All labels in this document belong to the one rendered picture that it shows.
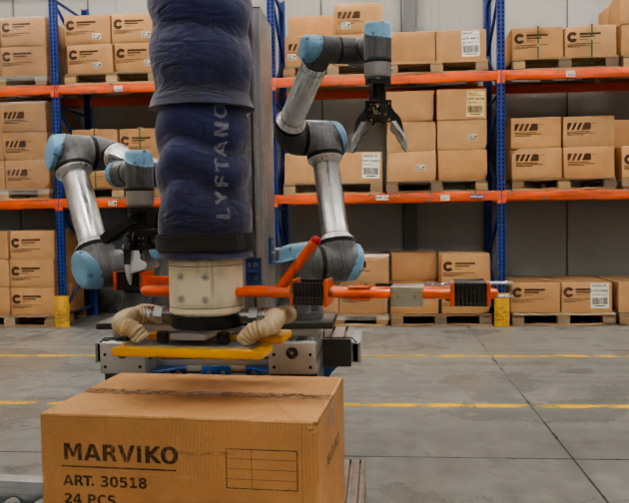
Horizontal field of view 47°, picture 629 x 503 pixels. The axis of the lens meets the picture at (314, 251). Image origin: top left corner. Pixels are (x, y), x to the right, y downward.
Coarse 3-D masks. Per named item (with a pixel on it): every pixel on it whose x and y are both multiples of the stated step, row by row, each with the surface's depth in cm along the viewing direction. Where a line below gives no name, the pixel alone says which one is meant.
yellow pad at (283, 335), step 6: (246, 324) 176; (282, 330) 178; (288, 330) 178; (150, 336) 177; (156, 336) 177; (234, 336) 173; (264, 336) 172; (270, 336) 172; (276, 336) 171; (282, 336) 171; (288, 336) 176; (264, 342) 172; (270, 342) 172; (276, 342) 171; (282, 342) 171
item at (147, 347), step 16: (160, 336) 160; (224, 336) 158; (112, 352) 159; (128, 352) 158; (144, 352) 157; (160, 352) 157; (176, 352) 156; (192, 352) 155; (208, 352) 154; (224, 352) 154; (240, 352) 153; (256, 352) 152
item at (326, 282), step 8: (296, 280) 164; (304, 280) 169; (312, 280) 168; (320, 280) 168; (328, 280) 162; (296, 288) 160; (304, 288) 160; (312, 288) 159; (320, 288) 159; (296, 296) 161; (304, 296) 160; (312, 296) 160; (320, 296) 160; (296, 304) 160; (304, 304) 160; (312, 304) 159; (320, 304) 159; (328, 304) 162
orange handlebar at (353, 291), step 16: (144, 288) 169; (160, 288) 168; (240, 288) 165; (256, 288) 164; (272, 288) 163; (288, 288) 163; (336, 288) 161; (352, 288) 160; (368, 288) 159; (384, 288) 159; (432, 288) 157; (448, 288) 156
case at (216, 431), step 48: (144, 384) 179; (192, 384) 178; (240, 384) 177; (288, 384) 176; (336, 384) 176; (48, 432) 154; (96, 432) 153; (144, 432) 151; (192, 432) 149; (240, 432) 147; (288, 432) 146; (336, 432) 172; (48, 480) 155; (96, 480) 153; (144, 480) 151; (192, 480) 150; (240, 480) 148; (288, 480) 146; (336, 480) 171
